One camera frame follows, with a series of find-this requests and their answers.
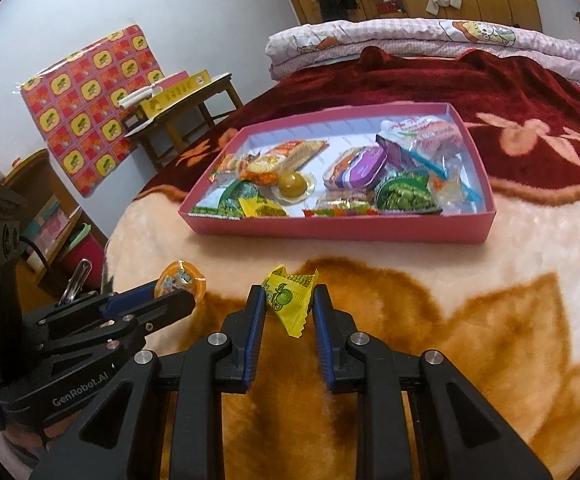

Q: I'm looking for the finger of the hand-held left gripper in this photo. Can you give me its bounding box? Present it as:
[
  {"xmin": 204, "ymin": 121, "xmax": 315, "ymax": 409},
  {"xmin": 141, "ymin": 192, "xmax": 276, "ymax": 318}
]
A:
[
  {"xmin": 22, "ymin": 280, "xmax": 163, "ymax": 341},
  {"xmin": 40, "ymin": 290, "xmax": 197, "ymax": 376}
]

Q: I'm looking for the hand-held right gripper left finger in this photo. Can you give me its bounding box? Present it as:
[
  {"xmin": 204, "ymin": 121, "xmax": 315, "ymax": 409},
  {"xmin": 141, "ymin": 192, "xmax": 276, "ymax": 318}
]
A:
[{"xmin": 30, "ymin": 285, "xmax": 267, "ymax": 480}]

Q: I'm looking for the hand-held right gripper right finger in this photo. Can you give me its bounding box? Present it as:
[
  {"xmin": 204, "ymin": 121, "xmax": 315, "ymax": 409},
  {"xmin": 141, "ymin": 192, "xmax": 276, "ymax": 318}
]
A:
[{"xmin": 312, "ymin": 285, "xmax": 553, "ymax": 480}]

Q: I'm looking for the small orange sachet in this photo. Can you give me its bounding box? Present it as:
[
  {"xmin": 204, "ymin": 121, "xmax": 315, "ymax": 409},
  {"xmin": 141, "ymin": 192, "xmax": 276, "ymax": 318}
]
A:
[{"xmin": 154, "ymin": 260, "xmax": 207, "ymax": 306}]

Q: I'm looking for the yellow candy packet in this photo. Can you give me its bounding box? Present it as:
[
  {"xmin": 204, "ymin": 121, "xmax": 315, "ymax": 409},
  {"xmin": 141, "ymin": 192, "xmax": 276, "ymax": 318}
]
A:
[
  {"xmin": 237, "ymin": 195, "xmax": 289, "ymax": 218},
  {"xmin": 261, "ymin": 264, "xmax": 319, "ymax": 338}
]

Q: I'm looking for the pink cardboard box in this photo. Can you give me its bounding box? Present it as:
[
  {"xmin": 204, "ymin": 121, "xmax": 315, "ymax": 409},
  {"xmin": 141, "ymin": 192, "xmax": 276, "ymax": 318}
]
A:
[{"xmin": 178, "ymin": 101, "xmax": 497, "ymax": 245}]

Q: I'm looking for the large green pea packet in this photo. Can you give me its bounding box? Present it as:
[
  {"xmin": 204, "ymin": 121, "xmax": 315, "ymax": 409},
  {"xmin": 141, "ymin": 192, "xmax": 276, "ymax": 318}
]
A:
[{"xmin": 192, "ymin": 179, "xmax": 261, "ymax": 218}]

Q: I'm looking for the rainbow candy strip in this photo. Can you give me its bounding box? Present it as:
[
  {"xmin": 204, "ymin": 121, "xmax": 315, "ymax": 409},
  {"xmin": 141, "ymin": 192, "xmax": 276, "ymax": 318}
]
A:
[{"xmin": 302, "ymin": 197, "xmax": 381, "ymax": 218}]

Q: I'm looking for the burger gummy packet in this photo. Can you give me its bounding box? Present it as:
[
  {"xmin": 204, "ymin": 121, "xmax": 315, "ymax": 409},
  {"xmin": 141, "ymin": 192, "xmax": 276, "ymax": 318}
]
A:
[{"xmin": 207, "ymin": 152, "xmax": 251, "ymax": 182}]

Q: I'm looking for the round olive-green sweet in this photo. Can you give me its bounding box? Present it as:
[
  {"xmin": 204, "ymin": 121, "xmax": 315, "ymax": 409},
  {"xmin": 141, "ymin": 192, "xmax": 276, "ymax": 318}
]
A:
[{"xmin": 270, "ymin": 170, "xmax": 317, "ymax": 205}]

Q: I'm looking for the small green pea packet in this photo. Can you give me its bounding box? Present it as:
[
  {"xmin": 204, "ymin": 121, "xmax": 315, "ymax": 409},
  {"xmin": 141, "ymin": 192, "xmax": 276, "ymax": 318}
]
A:
[{"xmin": 375, "ymin": 170, "xmax": 443, "ymax": 213}]

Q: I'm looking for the purple snack pack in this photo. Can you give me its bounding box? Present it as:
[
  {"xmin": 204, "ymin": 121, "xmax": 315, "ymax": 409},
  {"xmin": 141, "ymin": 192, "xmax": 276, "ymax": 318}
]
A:
[{"xmin": 322, "ymin": 145, "xmax": 388, "ymax": 191}]

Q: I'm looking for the orange noodle snack packet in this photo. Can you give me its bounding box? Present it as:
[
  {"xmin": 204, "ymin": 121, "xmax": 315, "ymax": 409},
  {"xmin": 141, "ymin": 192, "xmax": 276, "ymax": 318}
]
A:
[{"xmin": 242, "ymin": 139, "xmax": 329, "ymax": 186}]

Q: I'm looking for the clear packet with blue edge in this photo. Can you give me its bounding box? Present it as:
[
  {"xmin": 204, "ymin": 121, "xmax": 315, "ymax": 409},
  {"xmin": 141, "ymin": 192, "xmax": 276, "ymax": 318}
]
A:
[{"xmin": 385, "ymin": 140, "xmax": 483, "ymax": 206}]

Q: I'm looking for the pink drink pouch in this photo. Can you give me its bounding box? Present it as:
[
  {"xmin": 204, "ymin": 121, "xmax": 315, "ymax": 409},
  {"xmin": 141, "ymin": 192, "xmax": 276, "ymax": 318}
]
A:
[{"xmin": 376, "ymin": 115, "xmax": 463, "ymax": 161}]

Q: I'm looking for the red bin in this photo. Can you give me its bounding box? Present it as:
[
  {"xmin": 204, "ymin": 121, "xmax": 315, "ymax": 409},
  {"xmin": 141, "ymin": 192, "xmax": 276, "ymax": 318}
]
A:
[{"xmin": 57, "ymin": 222, "xmax": 106, "ymax": 276}]

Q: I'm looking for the wooden shelf cabinet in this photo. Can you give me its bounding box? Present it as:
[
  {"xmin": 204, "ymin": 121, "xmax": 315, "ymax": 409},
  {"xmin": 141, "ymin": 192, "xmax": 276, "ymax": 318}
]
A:
[{"xmin": 0, "ymin": 149, "xmax": 108, "ymax": 301}]

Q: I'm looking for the wooden stool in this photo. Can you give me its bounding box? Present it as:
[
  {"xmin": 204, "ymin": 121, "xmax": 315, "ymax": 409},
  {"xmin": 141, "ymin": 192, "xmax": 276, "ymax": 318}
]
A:
[{"xmin": 122, "ymin": 72, "xmax": 245, "ymax": 171}]

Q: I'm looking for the yellow cardboard box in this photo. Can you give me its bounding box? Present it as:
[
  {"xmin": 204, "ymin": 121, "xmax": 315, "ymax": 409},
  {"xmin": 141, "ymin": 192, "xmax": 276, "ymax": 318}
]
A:
[{"xmin": 140, "ymin": 69, "xmax": 212, "ymax": 117}]

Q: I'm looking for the folded pink quilt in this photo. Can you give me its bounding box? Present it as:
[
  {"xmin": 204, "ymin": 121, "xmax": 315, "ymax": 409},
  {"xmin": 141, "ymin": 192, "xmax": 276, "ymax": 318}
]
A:
[{"xmin": 265, "ymin": 17, "xmax": 580, "ymax": 88}]

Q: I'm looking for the red yellow patterned wall sheet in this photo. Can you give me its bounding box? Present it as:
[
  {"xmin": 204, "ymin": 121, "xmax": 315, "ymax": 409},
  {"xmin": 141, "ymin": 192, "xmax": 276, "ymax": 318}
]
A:
[{"xmin": 20, "ymin": 22, "xmax": 165, "ymax": 200}]

